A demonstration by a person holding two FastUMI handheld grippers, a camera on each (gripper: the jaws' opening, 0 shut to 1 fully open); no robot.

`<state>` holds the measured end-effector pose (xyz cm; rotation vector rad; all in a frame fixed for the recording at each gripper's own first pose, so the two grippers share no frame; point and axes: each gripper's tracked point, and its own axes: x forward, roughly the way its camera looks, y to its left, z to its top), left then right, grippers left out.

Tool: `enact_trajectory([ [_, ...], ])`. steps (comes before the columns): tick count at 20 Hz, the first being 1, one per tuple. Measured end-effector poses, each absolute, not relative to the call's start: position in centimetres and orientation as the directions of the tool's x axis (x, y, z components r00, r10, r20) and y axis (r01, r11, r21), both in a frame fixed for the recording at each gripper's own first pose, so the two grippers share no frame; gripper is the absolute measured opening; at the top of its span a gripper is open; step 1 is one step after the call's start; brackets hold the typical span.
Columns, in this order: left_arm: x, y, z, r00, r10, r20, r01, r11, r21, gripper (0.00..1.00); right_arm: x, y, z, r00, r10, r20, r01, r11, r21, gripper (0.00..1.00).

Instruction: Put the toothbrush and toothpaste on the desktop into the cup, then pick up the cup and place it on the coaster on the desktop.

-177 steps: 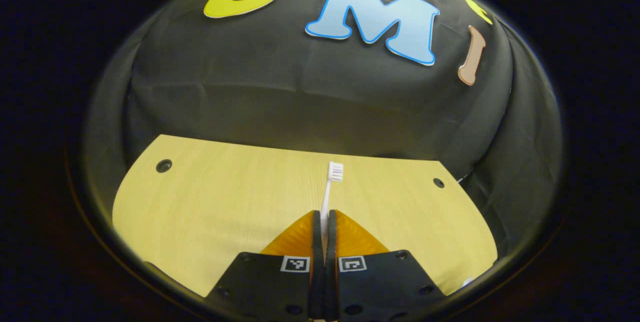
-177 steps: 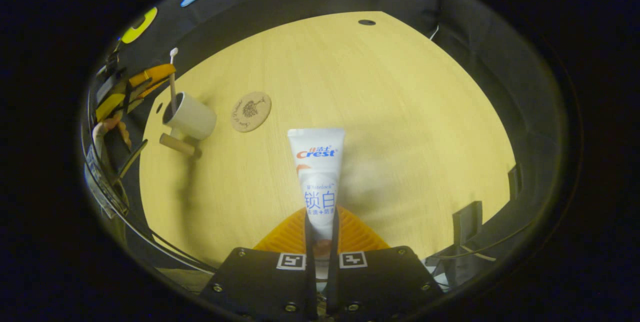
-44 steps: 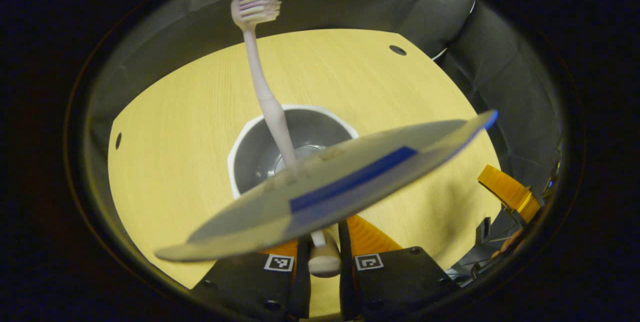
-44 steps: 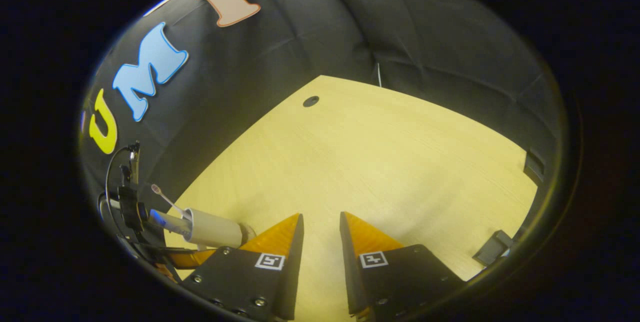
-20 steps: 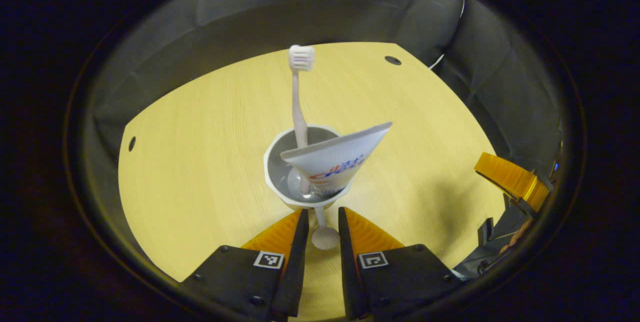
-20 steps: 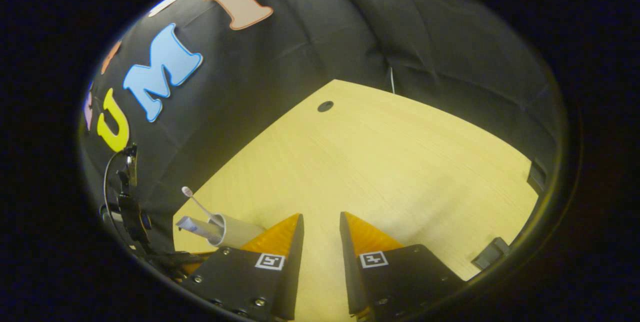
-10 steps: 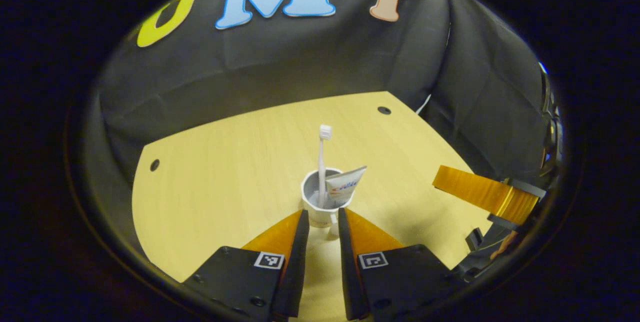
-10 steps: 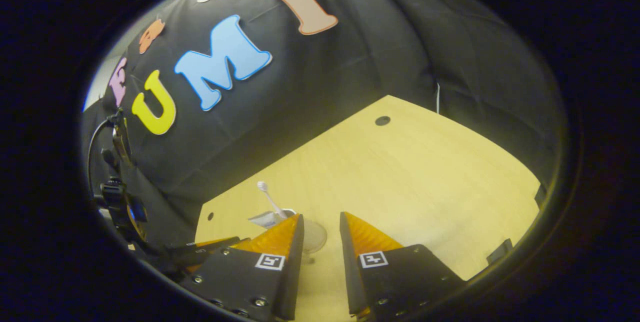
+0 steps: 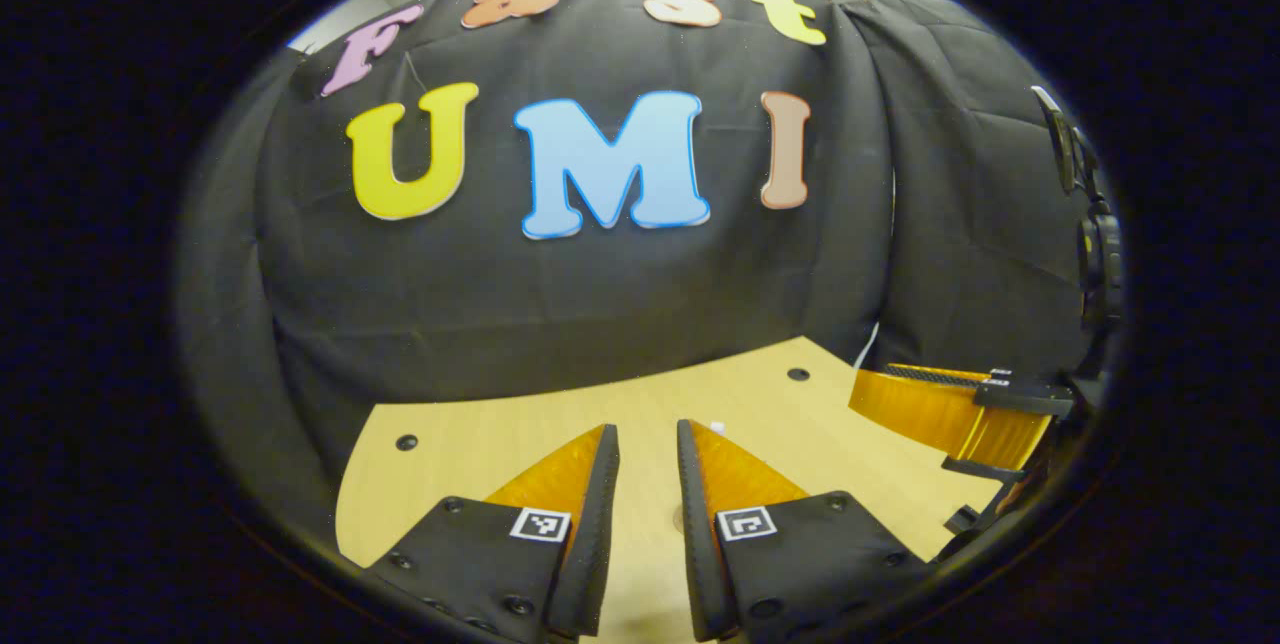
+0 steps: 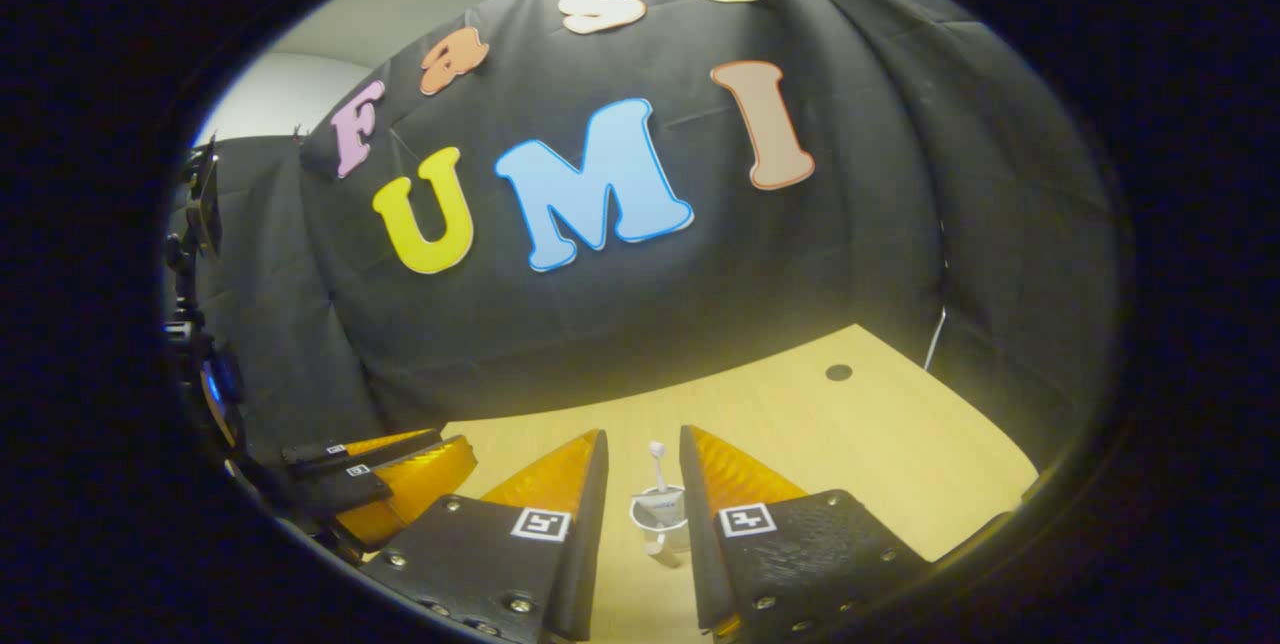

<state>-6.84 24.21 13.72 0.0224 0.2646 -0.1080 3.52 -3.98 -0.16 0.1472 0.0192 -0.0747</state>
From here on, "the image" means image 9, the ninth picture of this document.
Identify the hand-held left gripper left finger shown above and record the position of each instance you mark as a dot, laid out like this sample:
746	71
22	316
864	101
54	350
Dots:
595	524

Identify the wooden desktop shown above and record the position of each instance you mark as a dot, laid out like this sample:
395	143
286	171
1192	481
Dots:
480	444

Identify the black backdrop cloth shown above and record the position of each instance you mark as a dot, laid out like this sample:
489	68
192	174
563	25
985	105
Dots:
600	304

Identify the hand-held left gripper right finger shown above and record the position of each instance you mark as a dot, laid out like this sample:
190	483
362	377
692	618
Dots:
695	524

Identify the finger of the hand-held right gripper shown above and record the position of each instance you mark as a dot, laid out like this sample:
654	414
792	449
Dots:
985	471
930	409

